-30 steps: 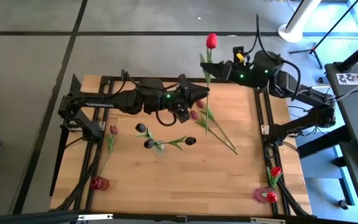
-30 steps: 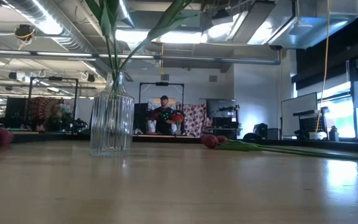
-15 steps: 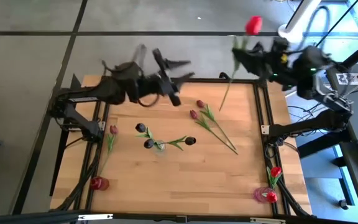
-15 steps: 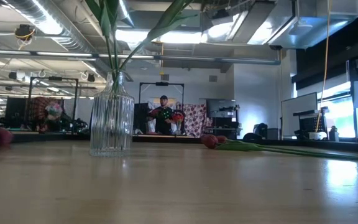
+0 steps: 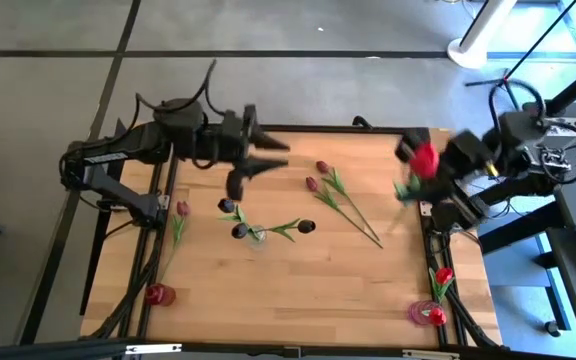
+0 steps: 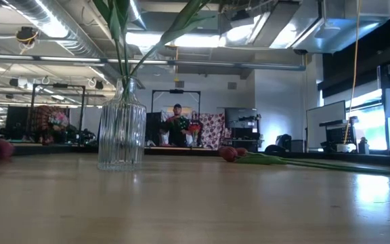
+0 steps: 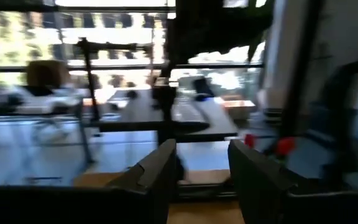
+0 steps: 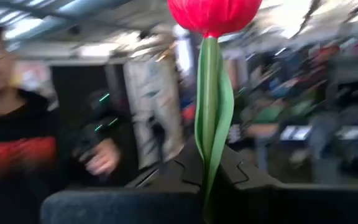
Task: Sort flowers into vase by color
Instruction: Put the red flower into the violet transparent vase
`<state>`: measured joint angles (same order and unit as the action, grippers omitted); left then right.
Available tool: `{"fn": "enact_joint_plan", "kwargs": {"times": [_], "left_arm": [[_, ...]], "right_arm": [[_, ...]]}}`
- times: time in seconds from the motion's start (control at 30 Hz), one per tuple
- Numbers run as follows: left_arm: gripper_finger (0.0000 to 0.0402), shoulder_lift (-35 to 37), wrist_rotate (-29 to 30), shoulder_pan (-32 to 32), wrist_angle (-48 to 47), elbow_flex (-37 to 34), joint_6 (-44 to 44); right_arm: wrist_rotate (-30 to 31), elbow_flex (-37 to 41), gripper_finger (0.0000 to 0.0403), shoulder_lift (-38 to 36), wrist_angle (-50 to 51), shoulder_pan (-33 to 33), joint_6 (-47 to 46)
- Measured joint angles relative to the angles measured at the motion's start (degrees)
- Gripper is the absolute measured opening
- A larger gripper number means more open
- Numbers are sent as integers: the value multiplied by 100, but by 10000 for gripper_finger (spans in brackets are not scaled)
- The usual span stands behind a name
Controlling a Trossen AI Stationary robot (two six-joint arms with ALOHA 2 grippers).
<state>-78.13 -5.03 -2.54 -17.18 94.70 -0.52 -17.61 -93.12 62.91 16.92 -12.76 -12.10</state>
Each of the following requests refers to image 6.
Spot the clear ribbed glass vase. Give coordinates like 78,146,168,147
97,77,148,171

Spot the red flower bouquet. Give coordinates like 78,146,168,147
188,122,202,146

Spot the person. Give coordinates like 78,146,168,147
163,103,192,147

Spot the pink white patterned cloth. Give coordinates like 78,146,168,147
198,113,226,150

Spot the dark monitor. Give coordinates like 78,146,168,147
224,107,260,129

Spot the bright red artificial tulip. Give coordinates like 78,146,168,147
235,146,390,174

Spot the long grey ceiling pipe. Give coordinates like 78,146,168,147
0,53,307,71

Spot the black office chair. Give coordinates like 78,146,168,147
264,134,294,153

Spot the whiteboard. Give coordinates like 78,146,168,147
305,100,347,150

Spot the pink flower bouquet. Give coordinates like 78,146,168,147
47,111,70,133

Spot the black desk equipment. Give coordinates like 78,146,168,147
318,117,359,153

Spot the white desk device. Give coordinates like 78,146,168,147
337,143,357,153

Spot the mandala tapestry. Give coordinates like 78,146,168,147
28,104,70,143

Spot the dark bottle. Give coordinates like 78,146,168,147
357,136,370,155

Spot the black rig frame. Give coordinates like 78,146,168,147
28,83,87,145
150,89,202,116

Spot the black aluminium table frame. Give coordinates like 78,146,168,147
0,142,390,167

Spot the rectangular metal air duct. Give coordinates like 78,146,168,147
218,0,390,55

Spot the yellow hanging cable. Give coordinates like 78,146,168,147
343,0,362,145

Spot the silver spiral air duct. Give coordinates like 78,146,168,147
5,0,125,85

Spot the ceiling cable reel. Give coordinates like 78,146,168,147
14,26,40,47

